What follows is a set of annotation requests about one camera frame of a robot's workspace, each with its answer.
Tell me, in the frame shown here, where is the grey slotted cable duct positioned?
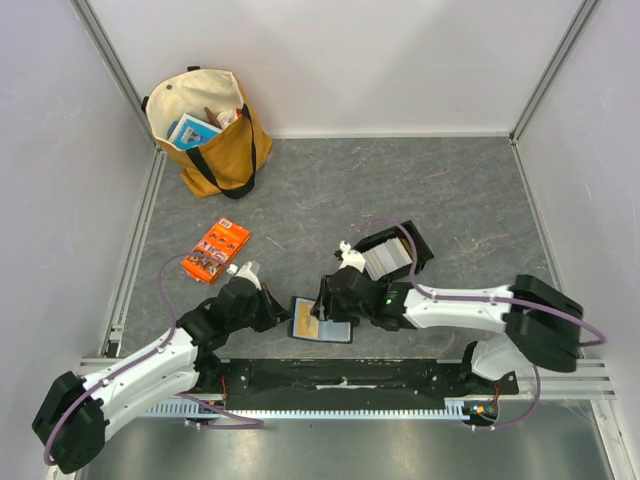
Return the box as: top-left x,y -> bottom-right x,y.
142,398 -> 470,421

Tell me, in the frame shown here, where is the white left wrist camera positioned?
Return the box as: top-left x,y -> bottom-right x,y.
226,261 -> 261,290

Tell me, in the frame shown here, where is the black leather card holder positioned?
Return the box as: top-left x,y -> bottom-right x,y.
288,296 -> 353,344

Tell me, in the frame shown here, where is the mustard tote bag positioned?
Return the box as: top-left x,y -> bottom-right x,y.
141,67 -> 272,199

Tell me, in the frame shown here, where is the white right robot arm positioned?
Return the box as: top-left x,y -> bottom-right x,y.
312,267 -> 583,394

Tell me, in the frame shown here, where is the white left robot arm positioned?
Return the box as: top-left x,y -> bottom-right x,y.
32,278 -> 291,473

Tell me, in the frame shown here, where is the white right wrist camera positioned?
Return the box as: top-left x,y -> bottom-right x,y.
339,241 -> 366,273

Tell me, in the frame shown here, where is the white credit card stack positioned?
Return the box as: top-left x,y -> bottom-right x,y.
363,238 -> 412,281

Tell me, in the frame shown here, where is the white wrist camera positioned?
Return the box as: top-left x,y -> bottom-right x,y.
226,261 -> 261,290
339,241 -> 366,273

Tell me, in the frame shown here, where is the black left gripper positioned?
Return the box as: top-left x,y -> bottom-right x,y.
228,282 -> 293,332

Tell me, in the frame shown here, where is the tan credit card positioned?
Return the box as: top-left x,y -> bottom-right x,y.
292,298 -> 319,340

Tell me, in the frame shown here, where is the black plastic card tray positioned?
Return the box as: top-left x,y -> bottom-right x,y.
354,220 -> 435,282

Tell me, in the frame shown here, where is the blue book in bag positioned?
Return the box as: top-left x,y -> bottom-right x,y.
168,113 -> 222,150

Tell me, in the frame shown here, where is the orange printed box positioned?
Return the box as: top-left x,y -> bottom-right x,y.
181,217 -> 251,284

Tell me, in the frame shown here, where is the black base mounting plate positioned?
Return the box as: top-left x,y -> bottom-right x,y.
194,359 -> 519,397

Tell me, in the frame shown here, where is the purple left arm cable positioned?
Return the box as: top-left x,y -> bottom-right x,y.
43,253 -> 266,466

